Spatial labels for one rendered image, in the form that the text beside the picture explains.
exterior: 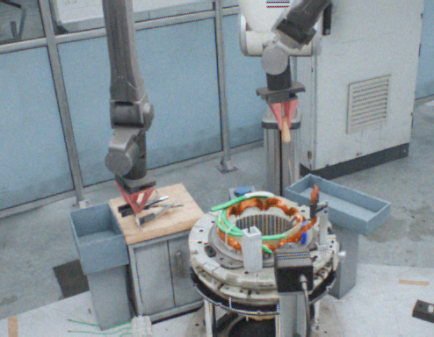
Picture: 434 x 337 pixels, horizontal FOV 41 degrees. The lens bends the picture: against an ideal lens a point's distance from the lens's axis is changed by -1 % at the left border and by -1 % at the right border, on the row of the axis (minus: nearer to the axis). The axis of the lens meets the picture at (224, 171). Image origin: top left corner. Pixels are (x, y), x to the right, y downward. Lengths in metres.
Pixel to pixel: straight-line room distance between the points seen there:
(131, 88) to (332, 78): 2.42
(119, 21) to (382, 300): 0.98
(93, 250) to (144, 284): 0.17
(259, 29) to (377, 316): 0.79
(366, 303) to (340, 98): 2.14
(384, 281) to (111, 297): 0.74
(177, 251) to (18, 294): 1.74
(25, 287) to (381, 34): 2.45
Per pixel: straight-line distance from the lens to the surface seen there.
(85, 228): 1.55
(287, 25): 1.29
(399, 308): 1.61
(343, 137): 3.70
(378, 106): 3.79
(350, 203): 1.54
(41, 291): 3.07
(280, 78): 1.31
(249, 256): 1.15
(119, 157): 1.19
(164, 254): 1.45
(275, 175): 1.71
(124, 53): 1.16
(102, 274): 1.46
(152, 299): 1.52
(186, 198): 1.50
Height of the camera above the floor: 1.81
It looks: 28 degrees down
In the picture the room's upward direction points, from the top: 3 degrees counter-clockwise
